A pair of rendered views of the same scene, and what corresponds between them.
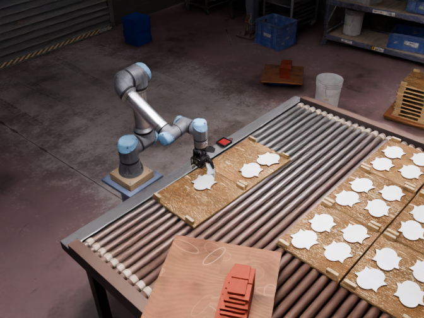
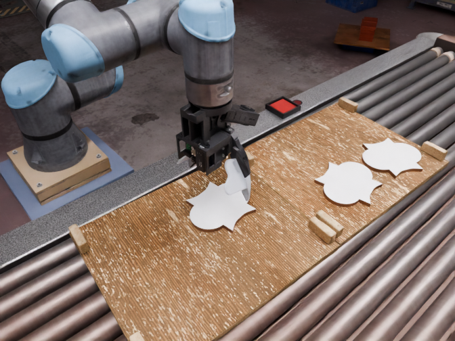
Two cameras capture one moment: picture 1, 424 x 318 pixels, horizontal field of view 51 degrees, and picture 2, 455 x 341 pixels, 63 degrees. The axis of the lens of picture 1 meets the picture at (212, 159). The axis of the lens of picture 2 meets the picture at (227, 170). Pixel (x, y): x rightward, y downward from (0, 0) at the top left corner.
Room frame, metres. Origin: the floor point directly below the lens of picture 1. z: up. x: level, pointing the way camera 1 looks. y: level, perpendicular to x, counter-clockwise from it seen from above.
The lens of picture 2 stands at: (1.47, -0.03, 1.52)
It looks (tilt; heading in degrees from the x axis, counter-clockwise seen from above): 42 degrees down; 7
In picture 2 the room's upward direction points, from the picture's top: straight up
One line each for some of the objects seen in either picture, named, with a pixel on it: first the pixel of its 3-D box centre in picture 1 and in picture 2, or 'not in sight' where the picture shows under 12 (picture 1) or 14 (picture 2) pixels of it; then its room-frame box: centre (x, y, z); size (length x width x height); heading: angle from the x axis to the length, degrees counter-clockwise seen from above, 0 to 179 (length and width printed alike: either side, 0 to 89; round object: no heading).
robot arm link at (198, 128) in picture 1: (199, 129); (206, 36); (1.99, 0.06, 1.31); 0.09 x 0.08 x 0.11; 52
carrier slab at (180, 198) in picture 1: (199, 194); (202, 241); (1.92, 0.07, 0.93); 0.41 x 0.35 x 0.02; 134
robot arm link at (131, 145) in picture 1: (129, 147); (38, 95); (2.16, 0.49, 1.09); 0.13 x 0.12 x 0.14; 142
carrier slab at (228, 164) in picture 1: (247, 162); (338, 160); (2.21, -0.22, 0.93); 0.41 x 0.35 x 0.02; 134
